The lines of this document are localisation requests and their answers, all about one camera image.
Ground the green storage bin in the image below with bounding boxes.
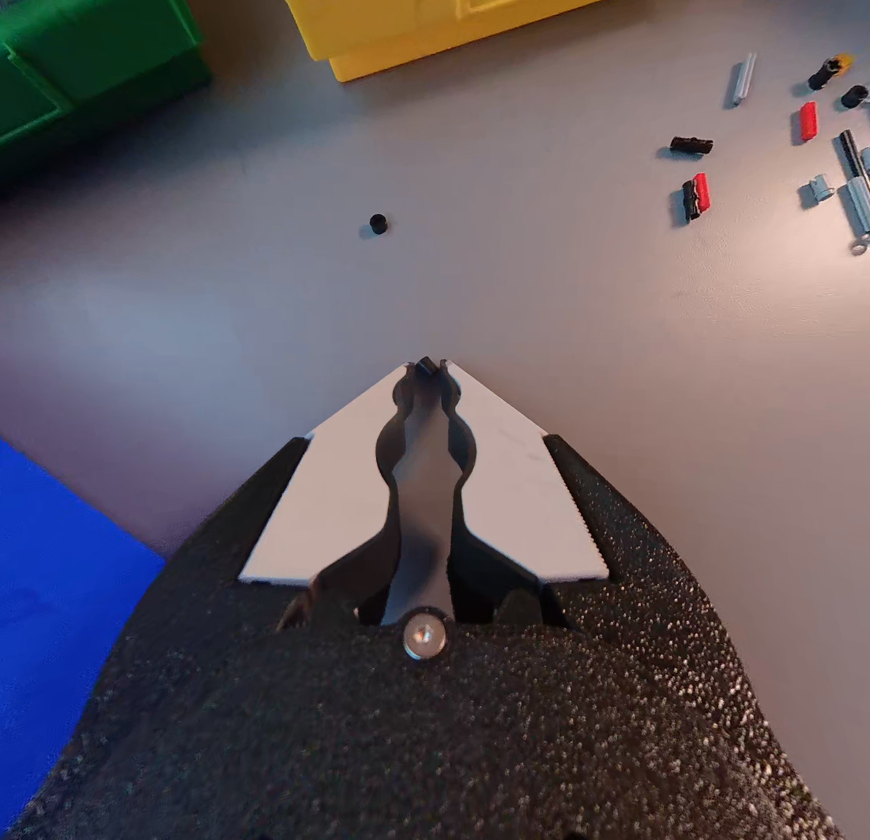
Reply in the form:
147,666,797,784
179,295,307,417
0,0,212,175

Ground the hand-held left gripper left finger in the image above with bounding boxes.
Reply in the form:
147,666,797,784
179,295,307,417
239,363,417,586

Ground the blue storage bin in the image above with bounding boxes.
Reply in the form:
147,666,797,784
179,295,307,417
0,435,167,834

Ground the pile of black brick parts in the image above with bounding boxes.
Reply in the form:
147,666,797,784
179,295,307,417
669,50,870,256

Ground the yellow storage bin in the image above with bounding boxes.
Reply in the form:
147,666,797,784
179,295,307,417
272,0,697,83

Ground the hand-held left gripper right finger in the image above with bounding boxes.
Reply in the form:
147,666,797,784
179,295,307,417
440,359,609,583

